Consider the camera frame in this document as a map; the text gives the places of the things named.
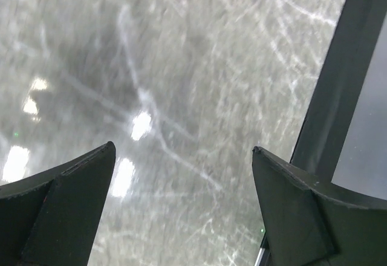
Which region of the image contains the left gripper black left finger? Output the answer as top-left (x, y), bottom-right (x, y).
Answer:
top-left (1, 141), bottom-right (116, 265)

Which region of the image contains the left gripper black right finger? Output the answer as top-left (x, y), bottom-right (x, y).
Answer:
top-left (252, 146), bottom-right (386, 265)

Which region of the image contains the black base beam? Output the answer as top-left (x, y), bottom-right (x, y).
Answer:
top-left (256, 0), bottom-right (386, 265)

